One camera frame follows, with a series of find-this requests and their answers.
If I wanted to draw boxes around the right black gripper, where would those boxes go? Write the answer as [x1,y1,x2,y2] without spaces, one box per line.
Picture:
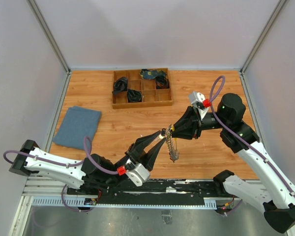
[167,105,229,139]

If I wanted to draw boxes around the dark rolled tie right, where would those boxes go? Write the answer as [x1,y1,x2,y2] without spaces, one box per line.
[155,76,169,89]

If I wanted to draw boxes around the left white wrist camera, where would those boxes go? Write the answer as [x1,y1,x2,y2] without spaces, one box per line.
[117,161,150,187]

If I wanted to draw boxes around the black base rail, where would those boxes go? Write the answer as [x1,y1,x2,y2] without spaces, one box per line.
[66,177,244,206]

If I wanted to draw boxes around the dark rolled tie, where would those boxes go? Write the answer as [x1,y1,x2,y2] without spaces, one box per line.
[127,89,143,103]
[112,77,128,96]
[155,76,169,89]

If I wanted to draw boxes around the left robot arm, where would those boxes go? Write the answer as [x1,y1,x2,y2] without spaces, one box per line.
[3,130,166,195]

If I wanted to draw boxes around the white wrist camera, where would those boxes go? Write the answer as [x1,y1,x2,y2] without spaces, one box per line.
[188,91,210,119]
[117,161,150,187]

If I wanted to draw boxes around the wooden compartment tray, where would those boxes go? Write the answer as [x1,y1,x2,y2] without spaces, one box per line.
[112,68,173,109]

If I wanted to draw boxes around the grey slotted cable duct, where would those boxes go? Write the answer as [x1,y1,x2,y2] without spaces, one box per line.
[32,193,217,210]

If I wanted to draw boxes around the blue folded cloth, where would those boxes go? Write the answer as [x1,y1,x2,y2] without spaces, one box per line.
[53,106,102,150]

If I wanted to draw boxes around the dark rolled tie left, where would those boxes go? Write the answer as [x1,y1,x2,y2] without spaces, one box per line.
[112,77,128,96]

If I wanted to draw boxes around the blue yellow patterned tie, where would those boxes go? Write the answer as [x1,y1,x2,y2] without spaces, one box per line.
[140,69,167,80]

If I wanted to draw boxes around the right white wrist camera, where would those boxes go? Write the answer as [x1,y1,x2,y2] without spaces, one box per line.
[188,91,210,119]

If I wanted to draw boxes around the dark rolled tie centre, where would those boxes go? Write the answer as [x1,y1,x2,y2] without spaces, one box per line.
[127,89,143,103]

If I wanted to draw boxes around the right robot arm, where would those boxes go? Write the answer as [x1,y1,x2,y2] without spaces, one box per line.
[172,91,295,234]

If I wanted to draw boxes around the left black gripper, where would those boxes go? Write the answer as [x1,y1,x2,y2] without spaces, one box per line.
[106,130,167,189]

